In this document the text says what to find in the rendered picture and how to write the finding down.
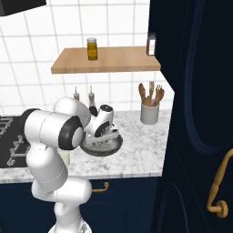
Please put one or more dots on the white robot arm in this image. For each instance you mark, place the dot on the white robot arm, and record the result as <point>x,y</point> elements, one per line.
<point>45,133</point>

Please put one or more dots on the yellow jar with white lid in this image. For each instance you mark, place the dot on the yellow jar with white lid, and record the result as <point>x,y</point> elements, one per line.
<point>92,50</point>

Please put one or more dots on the small bottle with thin spout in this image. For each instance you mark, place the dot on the small bottle with thin spout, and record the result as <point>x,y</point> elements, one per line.
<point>76,95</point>

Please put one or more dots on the black hob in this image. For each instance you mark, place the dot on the black hob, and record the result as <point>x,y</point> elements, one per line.
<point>10,142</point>

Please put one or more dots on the white utensil pot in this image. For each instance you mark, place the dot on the white utensil pot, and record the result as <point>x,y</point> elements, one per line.
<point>149,114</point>

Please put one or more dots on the dark grey ice bowl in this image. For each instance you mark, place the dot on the dark grey ice bowl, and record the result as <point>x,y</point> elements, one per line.
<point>103,148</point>

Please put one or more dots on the navy cupboard front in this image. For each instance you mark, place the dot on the navy cupboard front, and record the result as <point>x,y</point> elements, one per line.
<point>127,206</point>

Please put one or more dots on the brown and white shaker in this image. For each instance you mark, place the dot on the brown and white shaker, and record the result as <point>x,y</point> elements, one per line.
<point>150,45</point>

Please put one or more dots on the navy fridge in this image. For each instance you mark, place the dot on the navy fridge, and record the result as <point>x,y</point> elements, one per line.
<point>197,91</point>

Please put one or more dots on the black range hood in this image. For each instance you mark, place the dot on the black range hood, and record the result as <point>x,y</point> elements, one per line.
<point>18,6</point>

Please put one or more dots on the wooden spoon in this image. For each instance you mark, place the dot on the wooden spoon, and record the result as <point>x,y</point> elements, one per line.
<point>141,91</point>

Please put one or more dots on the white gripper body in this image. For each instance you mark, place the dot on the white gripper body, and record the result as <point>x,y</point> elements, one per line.
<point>113,131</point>

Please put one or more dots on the wooden wall shelf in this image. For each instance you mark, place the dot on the wooden wall shelf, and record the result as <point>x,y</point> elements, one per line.
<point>121,60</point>

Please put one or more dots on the wooden fork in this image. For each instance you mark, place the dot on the wooden fork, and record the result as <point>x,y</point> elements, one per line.
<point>151,89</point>

